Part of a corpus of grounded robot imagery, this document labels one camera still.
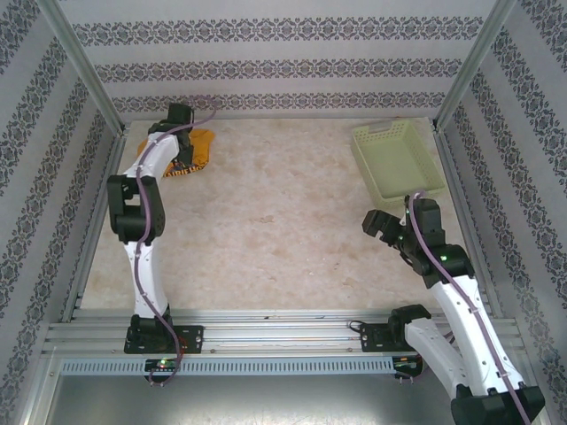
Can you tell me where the pale green perforated plastic basket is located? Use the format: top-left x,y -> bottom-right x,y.
352,120 -> 446,206

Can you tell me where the aluminium side rail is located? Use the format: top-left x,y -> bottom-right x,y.
61,132 -> 128,322

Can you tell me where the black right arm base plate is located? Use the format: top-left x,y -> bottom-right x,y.
358,321 -> 426,354

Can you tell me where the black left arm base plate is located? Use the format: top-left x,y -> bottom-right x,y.
124,325 -> 205,355

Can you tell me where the grey slotted cable duct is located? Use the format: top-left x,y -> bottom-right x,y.
59,356 -> 395,375

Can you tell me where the aluminium corner post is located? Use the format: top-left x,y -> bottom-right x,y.
431,0 -> 517,130
37,0 -> 129,134

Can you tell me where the orange t-shirt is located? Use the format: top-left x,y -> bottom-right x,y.
161,127 -> 217,183

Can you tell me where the aluminium mounting rail frame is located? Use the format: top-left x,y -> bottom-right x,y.
42,309 -> 522,356

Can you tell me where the grey metal sheet tray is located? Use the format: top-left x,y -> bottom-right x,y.
42,371 -> 544,425

